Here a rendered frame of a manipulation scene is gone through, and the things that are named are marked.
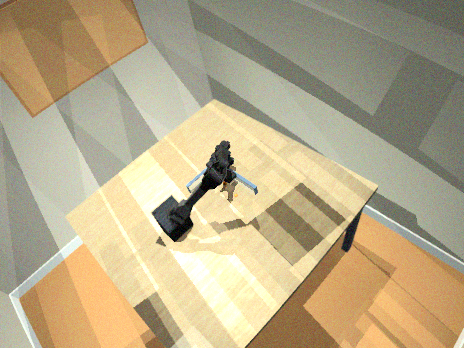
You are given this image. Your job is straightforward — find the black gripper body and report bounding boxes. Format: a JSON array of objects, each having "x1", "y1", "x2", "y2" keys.
[{"x1": 206, "y1": 161, "x2": 237, "y2": 183}]

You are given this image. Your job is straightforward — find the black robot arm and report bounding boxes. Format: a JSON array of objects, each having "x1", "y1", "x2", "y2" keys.
[{"x1": 167, "y1": 140, "x2": 234, "y2": 225}]

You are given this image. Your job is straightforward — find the clear l-shaped low wall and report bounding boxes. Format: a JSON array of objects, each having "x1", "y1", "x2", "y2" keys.
[{"x1": 189, "y1": 174, "x2": 255, "y2": 194}]

